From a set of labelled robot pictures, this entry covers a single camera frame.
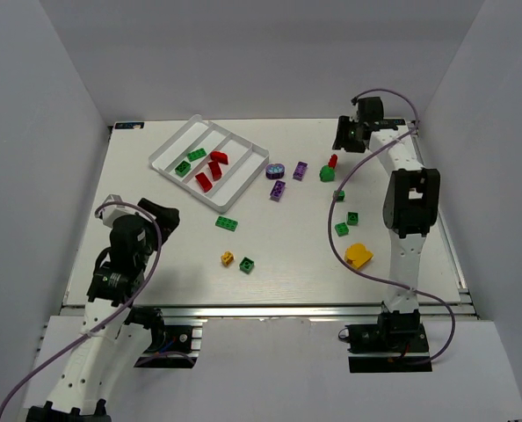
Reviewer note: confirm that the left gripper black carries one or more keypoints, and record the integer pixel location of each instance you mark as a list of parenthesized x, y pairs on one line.
[(156, 218)]

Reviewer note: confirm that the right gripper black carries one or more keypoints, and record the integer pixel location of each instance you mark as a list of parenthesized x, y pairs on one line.
[(344, 135)]

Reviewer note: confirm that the red small lego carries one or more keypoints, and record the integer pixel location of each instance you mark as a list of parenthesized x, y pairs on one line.
[(333, 161)]

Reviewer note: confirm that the green 2x4 lego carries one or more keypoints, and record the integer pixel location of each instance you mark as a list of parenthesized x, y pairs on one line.
[(226, 223)]

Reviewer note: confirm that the small yellow smiley lego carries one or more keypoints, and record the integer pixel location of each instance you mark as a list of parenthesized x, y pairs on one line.
[(227, 258)]

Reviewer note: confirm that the red sloped lego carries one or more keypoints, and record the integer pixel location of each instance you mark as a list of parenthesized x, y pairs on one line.
[(219, 157)]

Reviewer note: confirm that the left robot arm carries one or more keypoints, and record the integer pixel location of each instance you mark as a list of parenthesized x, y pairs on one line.
[(114, 333)]

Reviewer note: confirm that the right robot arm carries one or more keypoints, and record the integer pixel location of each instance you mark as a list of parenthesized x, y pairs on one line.
[(409, 211)]

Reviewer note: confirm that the right blue table label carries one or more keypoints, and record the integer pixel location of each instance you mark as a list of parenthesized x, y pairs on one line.
[(393, 122)]

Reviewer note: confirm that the blue table label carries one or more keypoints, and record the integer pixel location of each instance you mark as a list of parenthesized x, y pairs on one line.
[(393, 122), (129, 125)]

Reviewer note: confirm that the green bush lego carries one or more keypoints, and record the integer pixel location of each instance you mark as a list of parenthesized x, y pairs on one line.
[(327, 174)]

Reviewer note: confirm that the green square lego in tray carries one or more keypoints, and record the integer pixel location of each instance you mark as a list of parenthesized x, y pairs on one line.
[(183, 168)]

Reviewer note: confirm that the purple lego brick right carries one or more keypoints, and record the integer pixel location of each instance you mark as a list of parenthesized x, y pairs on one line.
[(300, 170)]

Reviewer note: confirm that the purple lego brick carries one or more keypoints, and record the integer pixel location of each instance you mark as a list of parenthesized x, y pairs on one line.
[(300, 170), (277, 190)]

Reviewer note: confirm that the small green lego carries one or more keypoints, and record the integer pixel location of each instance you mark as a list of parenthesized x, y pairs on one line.
[(339, 195)]

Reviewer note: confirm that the green flat lego in tray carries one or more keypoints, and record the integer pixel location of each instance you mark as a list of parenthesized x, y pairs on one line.
[(196, 154)]

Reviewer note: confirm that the red tall lego in tray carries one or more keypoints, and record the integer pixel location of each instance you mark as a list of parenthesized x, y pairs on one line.
[(215, 170)]

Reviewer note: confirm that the white divided sorting tray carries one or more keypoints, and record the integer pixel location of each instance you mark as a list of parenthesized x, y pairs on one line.
[(246, 161)]

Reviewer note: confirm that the purple round flower lego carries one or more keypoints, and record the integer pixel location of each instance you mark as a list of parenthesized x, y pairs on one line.
[(275, 171)]

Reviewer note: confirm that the purple lego brick left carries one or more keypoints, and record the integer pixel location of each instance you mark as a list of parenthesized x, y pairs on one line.
[(277, 190)]

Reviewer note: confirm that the green lego with triangle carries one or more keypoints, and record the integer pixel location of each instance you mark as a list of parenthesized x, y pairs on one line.
[(352, 218)]

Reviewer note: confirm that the green square lego near front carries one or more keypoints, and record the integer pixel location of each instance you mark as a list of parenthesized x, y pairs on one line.
[(246, 265)]

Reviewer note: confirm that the green lego brick right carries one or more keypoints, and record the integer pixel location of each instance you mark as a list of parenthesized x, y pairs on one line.
[(341, 229)]

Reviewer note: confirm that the left blue table label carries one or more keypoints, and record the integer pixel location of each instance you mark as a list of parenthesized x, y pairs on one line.
[(129, 125)]

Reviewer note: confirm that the large yellow rounded lego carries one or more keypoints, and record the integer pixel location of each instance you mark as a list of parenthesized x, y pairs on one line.
[(357, 256)]

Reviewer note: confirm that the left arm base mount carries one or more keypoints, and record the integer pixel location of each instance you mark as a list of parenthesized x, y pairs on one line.
[(173, 345)]

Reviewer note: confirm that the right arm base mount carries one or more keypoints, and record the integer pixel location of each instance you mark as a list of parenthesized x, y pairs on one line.
[(396, 343)]

